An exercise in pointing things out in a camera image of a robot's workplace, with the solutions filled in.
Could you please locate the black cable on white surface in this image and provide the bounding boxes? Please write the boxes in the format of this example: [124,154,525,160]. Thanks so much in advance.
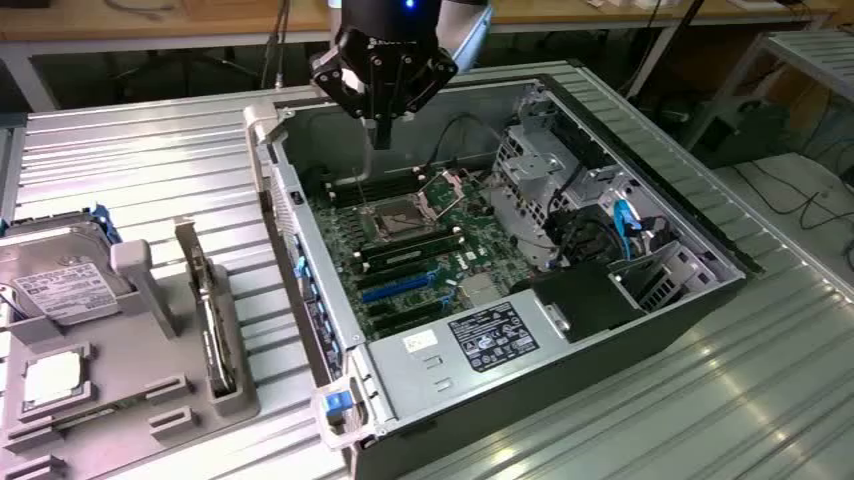
[732,159,854,231]

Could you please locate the green RAM stick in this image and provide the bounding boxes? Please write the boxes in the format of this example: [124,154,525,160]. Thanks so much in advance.
[49,397,132,431]

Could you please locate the CPU socket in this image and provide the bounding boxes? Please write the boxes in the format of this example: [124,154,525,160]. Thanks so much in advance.
[372,199,428,239]

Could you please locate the black cable inside case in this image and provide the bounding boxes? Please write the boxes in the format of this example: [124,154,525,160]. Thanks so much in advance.
[428,113,503,166]

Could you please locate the metal slat side table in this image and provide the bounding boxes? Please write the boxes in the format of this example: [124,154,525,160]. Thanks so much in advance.
[716,29,854,151]

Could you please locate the disk wire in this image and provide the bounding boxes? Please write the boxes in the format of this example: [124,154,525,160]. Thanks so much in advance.
[0,284,32,321]

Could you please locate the graphics card with metal bracket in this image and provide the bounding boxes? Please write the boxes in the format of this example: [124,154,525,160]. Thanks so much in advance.
[172,215,238,401]

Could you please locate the grey power supply unit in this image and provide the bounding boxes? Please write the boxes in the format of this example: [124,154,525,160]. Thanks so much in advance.
[363,289,575,421]

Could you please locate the green motherboard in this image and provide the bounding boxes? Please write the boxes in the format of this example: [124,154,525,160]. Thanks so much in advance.
[312,164,535,341]

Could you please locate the silver metal drive cage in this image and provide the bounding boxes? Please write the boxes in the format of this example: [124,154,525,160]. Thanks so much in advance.
[489,124,601,241]

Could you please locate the black plastic air shroud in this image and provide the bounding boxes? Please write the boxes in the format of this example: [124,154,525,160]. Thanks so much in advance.
[509,262,648,344]

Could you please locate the silver CPU chip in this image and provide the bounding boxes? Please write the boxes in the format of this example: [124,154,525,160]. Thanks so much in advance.
[22,352,88,406]

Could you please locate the hanging cables with silver plug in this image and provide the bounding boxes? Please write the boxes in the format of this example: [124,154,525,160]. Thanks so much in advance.
[262,0,292,91]

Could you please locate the blue expansion slot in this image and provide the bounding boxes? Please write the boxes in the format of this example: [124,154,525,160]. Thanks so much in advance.
[361,277,432,304]

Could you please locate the black RAM stick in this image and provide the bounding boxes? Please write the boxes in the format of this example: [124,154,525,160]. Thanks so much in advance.
[356,232,461,266]

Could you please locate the silver chipset heatsink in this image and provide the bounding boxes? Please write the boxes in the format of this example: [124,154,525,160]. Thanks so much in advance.
[459,277,505,307]

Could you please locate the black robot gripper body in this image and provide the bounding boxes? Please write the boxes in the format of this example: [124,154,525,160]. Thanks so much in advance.
[332,0,445,110]

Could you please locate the metal socket cover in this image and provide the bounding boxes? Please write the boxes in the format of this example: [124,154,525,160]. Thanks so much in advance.
[416,169,468,211]

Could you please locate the black equipment box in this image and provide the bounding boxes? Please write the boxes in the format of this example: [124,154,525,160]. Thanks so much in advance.
[692,97,792,169]

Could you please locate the wooden desk with white legs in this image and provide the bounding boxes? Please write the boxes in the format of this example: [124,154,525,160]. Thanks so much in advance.
[0,0,842,114]

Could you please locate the open black PC case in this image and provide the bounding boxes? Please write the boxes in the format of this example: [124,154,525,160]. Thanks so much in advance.
[242,59,766,480]

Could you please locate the grey plastic parts rack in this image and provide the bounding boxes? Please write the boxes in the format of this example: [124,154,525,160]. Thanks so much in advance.
[0,238,261,480]

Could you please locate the blue disk bracket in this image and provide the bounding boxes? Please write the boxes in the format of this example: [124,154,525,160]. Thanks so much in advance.
[0,202,121,251]

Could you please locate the blue SATA wire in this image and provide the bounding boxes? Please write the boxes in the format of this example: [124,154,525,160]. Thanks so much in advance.
[609,197,645,261]

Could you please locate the silver hard disk drive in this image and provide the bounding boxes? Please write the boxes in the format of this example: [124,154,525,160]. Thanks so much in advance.
[0,212,125,326]

